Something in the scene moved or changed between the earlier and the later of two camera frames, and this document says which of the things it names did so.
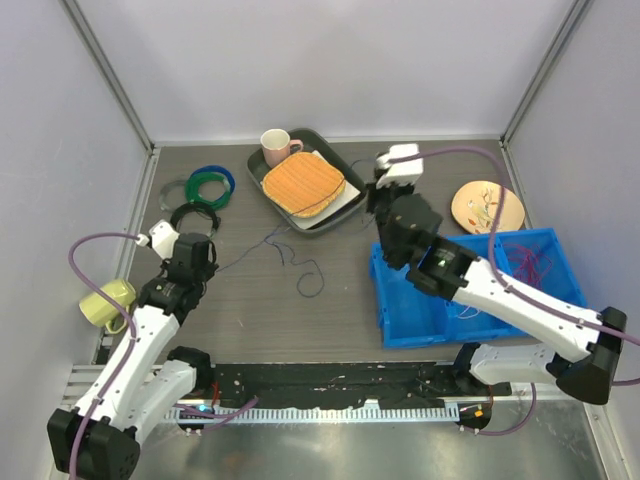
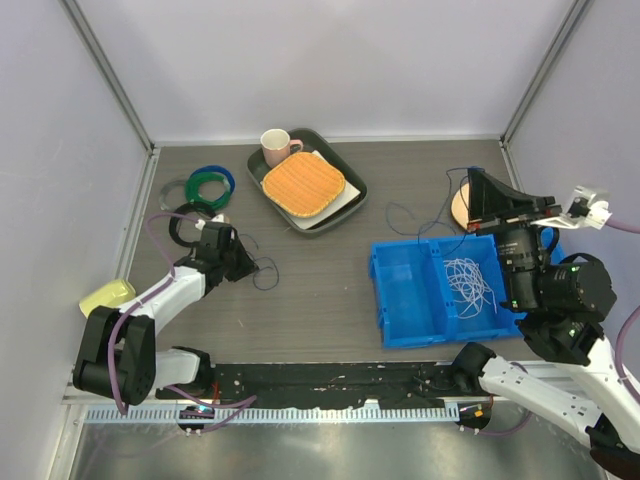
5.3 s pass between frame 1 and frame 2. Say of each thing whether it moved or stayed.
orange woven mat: stayed
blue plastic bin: stayed
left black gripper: moved
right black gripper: moved
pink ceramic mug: stayed
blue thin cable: moved
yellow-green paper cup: stayed
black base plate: stayed
